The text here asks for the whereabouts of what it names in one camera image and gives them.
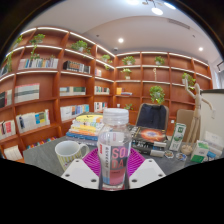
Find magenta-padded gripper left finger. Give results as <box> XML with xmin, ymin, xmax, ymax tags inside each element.
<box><xmin>61</xmin><ymin>148</ymin><xmax>101</xmax><ymax>191</ymax></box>

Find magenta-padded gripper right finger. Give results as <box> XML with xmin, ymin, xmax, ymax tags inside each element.
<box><xmin>128</xmin><ymin>148</ymin><xmax>167</xmax><ymax>190</ymax></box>

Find clear bottle with pink label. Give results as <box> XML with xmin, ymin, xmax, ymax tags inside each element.
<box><xmin>96</xmin><ymin>107</ymin><xmax>133</xmax><ymax>192</ymax></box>

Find white mug with green rim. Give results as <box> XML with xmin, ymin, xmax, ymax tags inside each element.
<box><xmin>54</xmin><ymin>140</ymin><xmax>91</xmax><ymax>172</ymax></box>

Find stack of colourful books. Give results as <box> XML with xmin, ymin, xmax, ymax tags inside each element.
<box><xmin>65</xmin><ymin>112</ymin><xmax>105</xmax><ymax>147</ymax></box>

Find tall green and white carton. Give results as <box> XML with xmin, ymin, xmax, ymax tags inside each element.
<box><xmin>168</xmin><ymin>122</ymin><xmax>187</xmax><ymax>153</ymax></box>

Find dark blue office chair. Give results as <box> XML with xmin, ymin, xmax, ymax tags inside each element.
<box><xmin>135</xmin><ymin>102</ymin><xmax>170</xmax><ymax>131</ymax></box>

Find small green and white carton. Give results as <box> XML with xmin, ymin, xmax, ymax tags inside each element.
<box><xmin>190</xmin><ymin>139</ymin><xmax>210</xmax><ymax>164</ymax></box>

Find beige chair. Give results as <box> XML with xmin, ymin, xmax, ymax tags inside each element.
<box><xmin>175</xmin><ymin>108</ymin><xmax>196</xmax><ymax>135</ymax></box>

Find wooden artist mannequin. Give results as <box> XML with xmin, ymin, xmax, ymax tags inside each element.
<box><xmin>181</xmin><ymin>82</ymin><xmax>215</xmax><ymax>156</ymax></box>

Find white board panel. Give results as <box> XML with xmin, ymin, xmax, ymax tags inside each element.
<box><xmin>199</xmin><ymin>88</ymin><xmax>224</xmax><ymax>149</ymax></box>

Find round ceiling lights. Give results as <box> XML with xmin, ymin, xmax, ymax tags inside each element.
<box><xmin>117</xmin><ymin>0</ymin><xmax>205</xmax><ymax>53</ymax></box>

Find wooden wall shelf unit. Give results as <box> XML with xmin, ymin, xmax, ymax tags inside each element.
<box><xmin>0</xmin><ymin>26</ymin><xmax>214</xmax><ymax>164</ymax></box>

